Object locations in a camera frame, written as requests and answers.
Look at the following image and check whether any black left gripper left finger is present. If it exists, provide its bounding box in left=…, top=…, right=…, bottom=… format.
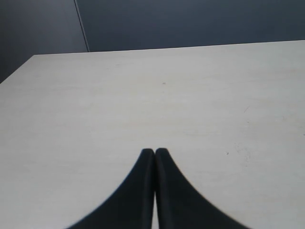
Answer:
left=69, top=148, right=155, bottom=229

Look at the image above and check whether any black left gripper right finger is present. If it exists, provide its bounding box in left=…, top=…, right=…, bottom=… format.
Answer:
left=155, top=148, right=247, bottom=229

